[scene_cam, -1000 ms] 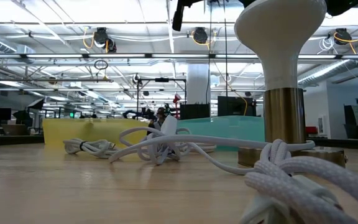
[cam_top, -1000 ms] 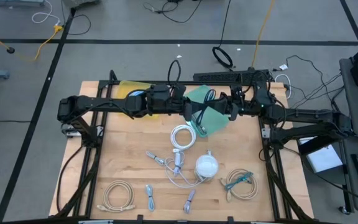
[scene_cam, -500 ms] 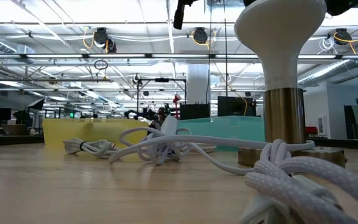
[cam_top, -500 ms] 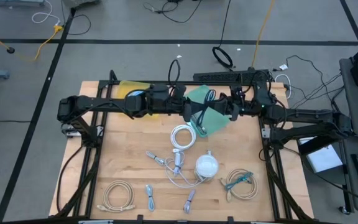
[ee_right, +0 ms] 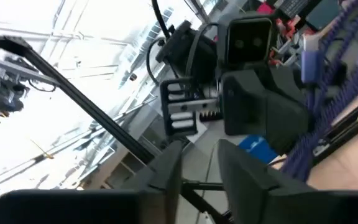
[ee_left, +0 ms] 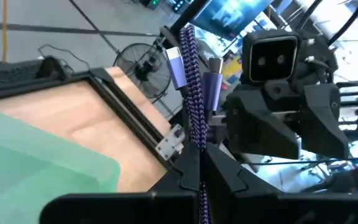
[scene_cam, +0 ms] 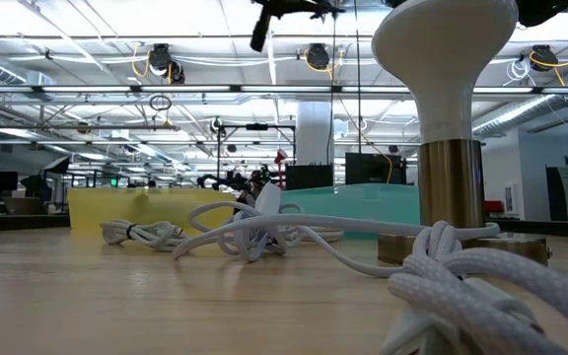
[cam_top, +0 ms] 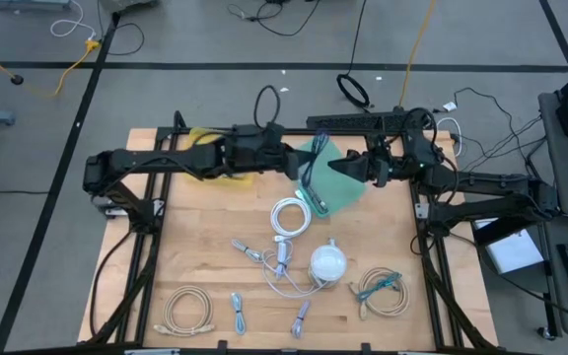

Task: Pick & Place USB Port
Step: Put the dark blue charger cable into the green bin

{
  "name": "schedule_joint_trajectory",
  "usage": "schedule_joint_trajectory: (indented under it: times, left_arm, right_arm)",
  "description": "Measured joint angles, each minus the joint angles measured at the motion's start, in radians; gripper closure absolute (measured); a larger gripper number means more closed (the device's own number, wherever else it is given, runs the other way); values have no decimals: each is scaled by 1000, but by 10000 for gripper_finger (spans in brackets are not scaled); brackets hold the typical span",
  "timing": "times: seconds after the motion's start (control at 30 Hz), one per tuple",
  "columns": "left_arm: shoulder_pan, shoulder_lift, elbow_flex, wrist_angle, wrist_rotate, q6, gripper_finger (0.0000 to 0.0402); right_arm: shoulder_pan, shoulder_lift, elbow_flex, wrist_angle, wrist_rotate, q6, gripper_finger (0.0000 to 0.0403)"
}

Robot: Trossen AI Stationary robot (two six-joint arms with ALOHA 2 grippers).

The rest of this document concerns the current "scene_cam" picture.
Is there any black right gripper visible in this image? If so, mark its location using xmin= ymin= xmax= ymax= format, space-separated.
xmin=249 ymin=0 xmax=345 ymax=53

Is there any white USB cable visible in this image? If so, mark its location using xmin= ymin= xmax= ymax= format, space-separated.
xmin=299 ymin=225 xmax=345 ymax=244

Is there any small white cable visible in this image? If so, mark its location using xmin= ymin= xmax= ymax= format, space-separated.
xmin=100 ymin=218 xmax=185 ymax=248

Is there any long ceiling light bar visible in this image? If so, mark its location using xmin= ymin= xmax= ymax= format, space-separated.
xmin=0 ymin=84 xmax=568 ymax=96

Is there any white building column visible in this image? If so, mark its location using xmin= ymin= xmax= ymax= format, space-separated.
xmin=295 ymin=101 xmax=335 ymax=167

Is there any red desk lamp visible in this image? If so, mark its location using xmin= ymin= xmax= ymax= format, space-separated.
xmin=273 ymin=149 xmax=289 ymax=189

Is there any person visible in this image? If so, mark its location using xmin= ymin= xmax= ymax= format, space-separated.
xmin=237 ymin=170 xmax=268 ymax=213

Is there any black monitor back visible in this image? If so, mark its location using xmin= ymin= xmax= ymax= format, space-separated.
xmin=284 ymin=164 xmax=335 ymax=191

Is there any white power adapter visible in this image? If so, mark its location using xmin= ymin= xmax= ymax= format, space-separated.
xmin=253 ymin=182 xmax=283 ymax=217

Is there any wide black monitor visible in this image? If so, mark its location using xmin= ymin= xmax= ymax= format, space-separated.
xmin=344 ymin=152 xmax=408 ymax=186

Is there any teal plastic bin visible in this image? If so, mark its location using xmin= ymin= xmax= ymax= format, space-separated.
xmin=278 ymin=182 xmax=422 ymax=242

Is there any yellow plastic bin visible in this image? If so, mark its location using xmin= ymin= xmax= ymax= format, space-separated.
xmin=66 ymin=186 xmax=239 ymax=236

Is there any white and brass lamp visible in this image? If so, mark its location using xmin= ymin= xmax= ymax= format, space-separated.
xmin=371 ymin=0 xmax=551 ymax=267

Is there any black ceiling cable reel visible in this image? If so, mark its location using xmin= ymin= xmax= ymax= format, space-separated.
xmin=147 ymin=42 xmax=186 ymax=85
xmin=530 ymin=43 xmax=560 ymax=73
xmin=305 ymin=42 xmax=332 ymax=71

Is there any black metal rig frame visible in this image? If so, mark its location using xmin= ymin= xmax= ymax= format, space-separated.
xmin=216 ymin=123 xmax=298 ymax=183

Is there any hanging black cable loop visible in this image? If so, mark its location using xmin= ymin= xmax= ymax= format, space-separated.
xmin=148 ymin=94 xmax=174 ymax=112

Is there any white braided lamp cord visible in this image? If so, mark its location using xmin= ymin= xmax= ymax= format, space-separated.
xmin=380 ymin=278 xmax=541 ymax=355
xmin=172 ymin=199 xmax=568 ymax=355

